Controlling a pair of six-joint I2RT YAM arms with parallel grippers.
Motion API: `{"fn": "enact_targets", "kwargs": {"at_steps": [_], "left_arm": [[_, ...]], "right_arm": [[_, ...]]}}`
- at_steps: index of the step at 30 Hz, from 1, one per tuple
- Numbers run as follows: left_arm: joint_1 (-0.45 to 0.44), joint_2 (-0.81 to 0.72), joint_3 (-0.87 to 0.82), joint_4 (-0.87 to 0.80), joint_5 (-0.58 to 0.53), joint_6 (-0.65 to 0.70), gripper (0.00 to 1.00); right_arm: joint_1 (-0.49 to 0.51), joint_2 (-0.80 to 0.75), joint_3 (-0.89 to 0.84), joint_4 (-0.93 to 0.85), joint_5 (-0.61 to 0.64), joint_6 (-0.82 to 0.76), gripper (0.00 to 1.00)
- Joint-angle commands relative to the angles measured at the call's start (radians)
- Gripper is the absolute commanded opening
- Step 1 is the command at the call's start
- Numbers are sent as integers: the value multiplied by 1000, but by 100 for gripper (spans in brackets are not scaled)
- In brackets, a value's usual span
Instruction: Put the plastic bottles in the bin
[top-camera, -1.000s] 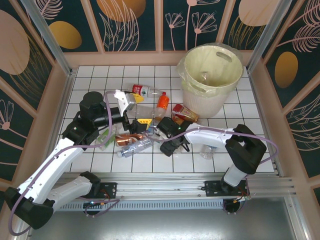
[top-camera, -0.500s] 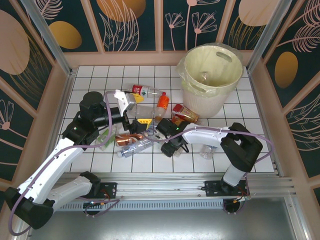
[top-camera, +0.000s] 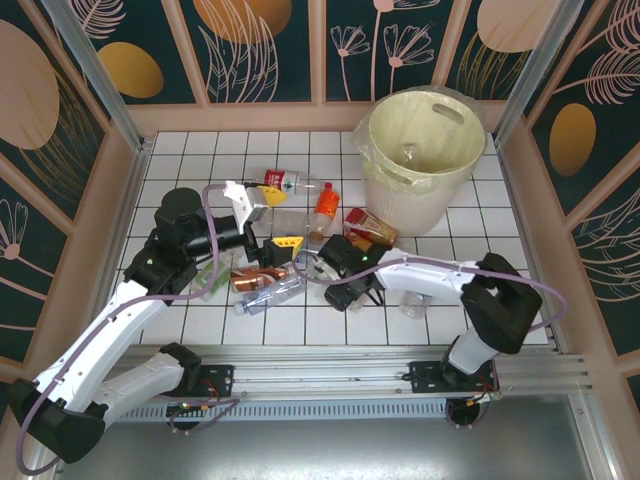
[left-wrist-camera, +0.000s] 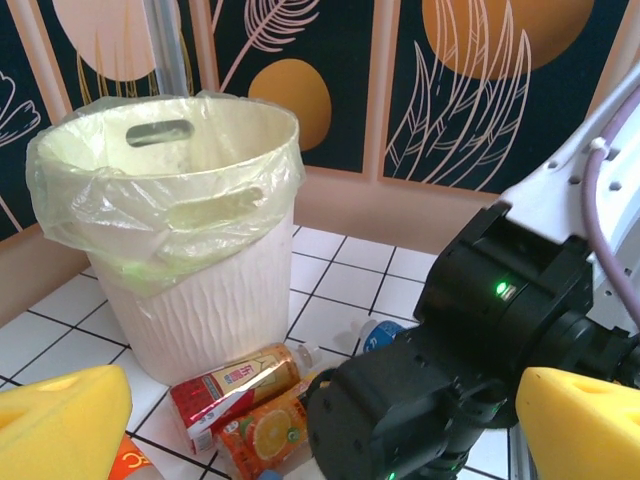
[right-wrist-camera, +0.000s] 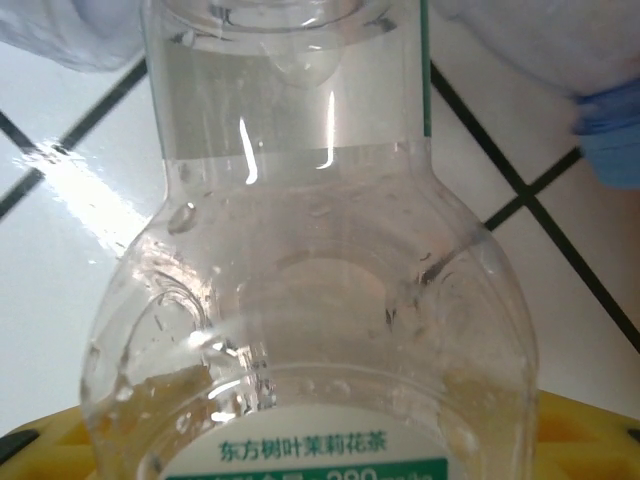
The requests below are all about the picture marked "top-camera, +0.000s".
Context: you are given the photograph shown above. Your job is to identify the clear bottle light blue label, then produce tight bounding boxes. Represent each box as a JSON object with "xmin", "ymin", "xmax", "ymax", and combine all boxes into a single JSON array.
[{"xmin": 293, "ymin": 249, "xmax": 321, "ymax": 274}]

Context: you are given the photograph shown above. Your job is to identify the crushed clear plastic bottle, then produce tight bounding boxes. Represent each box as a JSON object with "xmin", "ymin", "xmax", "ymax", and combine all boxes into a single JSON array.
[{"xmin": 259, "ymin": 208, "xmax": 322, "ymax": 242}]

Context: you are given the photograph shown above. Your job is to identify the red gold tea bottle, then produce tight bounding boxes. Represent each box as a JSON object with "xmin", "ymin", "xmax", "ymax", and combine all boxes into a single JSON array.
[{"xmin": 343, "ymin": 206, "xmax": 401, "ymax": 247}]

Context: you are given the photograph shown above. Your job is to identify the copper brown drink bottle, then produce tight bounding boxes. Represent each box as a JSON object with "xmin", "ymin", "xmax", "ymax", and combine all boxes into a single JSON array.
[{"xmin": 230, "ymin": 266, "xmax": 297, "ymax": 295}]

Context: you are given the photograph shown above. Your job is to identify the blue tinted clear bottle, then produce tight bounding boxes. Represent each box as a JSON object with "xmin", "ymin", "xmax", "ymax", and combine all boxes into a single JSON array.
[{"xmin": 233, "ymin": 278, "xmax": 307, "ymax": 317}]

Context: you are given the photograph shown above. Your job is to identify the orange label drink bottle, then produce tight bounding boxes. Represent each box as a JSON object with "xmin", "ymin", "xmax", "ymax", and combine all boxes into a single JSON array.
[{"xmin": 308, "ymin": 182, "xmax": 342, "ymax": 241}]

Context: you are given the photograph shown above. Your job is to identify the clear bottle green label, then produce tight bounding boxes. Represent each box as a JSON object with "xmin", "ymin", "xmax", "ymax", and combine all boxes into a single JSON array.
[{"xmin": 192, "ymin": 252, "xmax": 236, "ymax": 302}]

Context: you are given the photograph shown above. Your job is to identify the clear water bottle blue label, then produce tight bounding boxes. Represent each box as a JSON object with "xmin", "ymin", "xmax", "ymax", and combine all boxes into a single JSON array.
[{"xmin": 398, "ymin": 291, "xmax": 435, "ymax": 320}]

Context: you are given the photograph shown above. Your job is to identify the white ribbed plastic bin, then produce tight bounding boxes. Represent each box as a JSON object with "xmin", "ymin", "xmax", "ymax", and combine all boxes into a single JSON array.
[{"xmin": 362, "ymin": 89, "xmax": 489, "ymax": 239}]

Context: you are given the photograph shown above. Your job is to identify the clear bottle red label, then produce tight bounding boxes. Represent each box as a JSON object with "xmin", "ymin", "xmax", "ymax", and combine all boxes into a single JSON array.
[{"xmin": 249, "ymin": 168, "xmax": 335, "ymax": 197}]

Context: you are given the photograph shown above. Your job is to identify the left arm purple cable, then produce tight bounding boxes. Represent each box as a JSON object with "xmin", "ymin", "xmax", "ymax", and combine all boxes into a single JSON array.
[{"xmin": 16, "ymin": 184, "xmax": 241, "ymax": 475}]

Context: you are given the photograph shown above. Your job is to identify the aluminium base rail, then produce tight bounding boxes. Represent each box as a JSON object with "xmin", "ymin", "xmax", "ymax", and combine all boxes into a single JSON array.
[{"xmin": 119, "ymin": 343, "xmax": 599, "ymax": 401}]

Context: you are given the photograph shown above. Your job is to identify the aluminium frame post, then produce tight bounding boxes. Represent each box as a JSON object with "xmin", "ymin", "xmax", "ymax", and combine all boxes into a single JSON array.
[
  {"xmin": 39, "ymin": 0, "xmax": 154, "ymax": 154},
  {"xmin": 494, "ymin": 0, "xmax": 589, "ymax": 136}
]

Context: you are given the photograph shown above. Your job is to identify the grey slotted cable duct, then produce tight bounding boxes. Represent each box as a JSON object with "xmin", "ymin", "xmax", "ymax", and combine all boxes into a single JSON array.
[{"xmin": 107, "ymin": 397, "xmax": 451, "ymax": 424}]

